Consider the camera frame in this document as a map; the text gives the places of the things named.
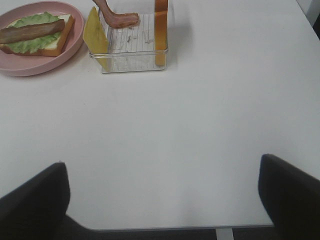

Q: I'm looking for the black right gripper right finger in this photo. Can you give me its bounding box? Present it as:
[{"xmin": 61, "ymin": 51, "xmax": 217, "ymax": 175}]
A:
[{"xmin": 258, "ymin": 154, "xmax": 320, "ymax": 240}]

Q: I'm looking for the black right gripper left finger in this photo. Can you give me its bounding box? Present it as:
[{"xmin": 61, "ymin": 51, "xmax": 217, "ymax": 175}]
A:
[{"xmin": 0, "ymin": 162, "xmax": 88, "ymax": 240}]

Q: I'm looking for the green lettuce leaf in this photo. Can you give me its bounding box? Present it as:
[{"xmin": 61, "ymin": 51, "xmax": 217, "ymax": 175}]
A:
[{"xmin": 0, "ymin": 11, "xmax": 66, "ymax": 54}]

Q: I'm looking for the bacon strip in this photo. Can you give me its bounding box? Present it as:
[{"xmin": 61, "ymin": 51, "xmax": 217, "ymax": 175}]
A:
[
  {"xmin": 93, "ymin": 0, "xmax": 140, "ymax": 29},
  {"xmin": 0, "ymin": 19, "xmax": 65, "ymax": 44}
]

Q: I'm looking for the bread slice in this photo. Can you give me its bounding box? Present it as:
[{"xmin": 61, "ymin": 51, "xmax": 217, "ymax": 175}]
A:
[
  {"xmin": 154, "ymin": 0, "xmax": 168, "ymax": 67},
  {"xmin": 0, "ymin": 12, "xmax": 75, "ymax": 57}
]

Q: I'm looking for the white table leg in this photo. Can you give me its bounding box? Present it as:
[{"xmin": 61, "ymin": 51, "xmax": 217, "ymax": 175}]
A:
[{"xmin": 215, "ymin": 228, "xmax": 234, "ymax": 240}]

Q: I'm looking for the pink round plate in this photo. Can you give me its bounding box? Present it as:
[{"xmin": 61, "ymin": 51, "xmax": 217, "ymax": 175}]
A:
[{"xmin": 0, "ymin": 1, "xmax": 85, "ymax": 77}]

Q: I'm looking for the yellow cheese slice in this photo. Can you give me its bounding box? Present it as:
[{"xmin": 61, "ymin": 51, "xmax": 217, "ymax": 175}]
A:
[{"xmin": 82, "ymin": 6, "xmax": 109, "ymax": 72}]

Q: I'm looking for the right clear plastic tray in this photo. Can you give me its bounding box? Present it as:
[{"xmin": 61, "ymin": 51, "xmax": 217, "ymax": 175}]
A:
[{"xmin": 95, "ymin": 0, "xmax": 168, "ymax": 74}]

